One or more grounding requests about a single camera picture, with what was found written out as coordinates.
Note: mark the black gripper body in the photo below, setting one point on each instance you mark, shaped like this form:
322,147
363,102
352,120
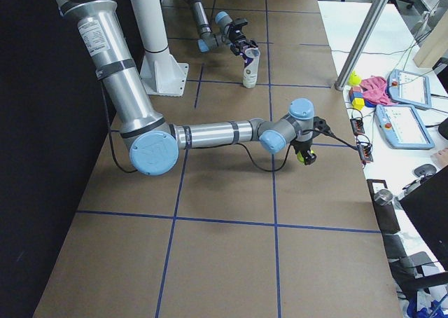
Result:
237,40
302,147

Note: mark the pink cloth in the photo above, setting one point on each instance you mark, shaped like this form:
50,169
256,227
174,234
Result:
374,90

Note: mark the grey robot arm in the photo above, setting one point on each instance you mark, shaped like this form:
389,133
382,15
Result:
153,142
207,39

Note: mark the teach pendant lower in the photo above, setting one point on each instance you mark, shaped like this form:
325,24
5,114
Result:
402,127

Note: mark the yellow tennis ball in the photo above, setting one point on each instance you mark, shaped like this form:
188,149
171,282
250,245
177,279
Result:
299,156

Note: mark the white tennis ball can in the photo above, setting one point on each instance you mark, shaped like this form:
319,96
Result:
251,58

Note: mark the coloured toy blocks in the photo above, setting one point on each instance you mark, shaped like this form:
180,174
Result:
357,99

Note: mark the aluminium frame post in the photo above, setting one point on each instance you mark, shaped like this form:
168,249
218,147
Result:
364,33

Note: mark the white mounting pillar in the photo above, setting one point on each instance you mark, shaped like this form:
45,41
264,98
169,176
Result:
160,72

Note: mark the teach pendant upper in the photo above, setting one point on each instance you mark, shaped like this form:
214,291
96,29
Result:
405,87

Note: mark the teach pendant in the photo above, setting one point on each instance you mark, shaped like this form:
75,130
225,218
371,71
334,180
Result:
405,87
402,127

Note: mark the black computer mouse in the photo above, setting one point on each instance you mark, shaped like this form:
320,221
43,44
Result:
424,170

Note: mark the silver metal bottle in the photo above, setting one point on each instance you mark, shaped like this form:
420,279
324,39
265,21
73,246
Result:
383,197

